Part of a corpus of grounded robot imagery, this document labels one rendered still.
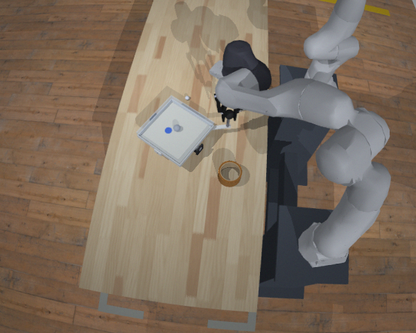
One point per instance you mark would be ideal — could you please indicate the brown tape roll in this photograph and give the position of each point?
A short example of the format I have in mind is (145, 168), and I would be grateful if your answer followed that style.
(229, 164)

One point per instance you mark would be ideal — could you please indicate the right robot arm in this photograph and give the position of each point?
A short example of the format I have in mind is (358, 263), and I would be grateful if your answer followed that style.
(333, 44)

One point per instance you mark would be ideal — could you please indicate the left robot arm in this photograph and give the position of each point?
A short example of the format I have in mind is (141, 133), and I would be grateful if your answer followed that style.
(345, 158)

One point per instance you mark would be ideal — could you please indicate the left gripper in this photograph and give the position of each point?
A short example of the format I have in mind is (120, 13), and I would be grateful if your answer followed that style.
(223, 109)

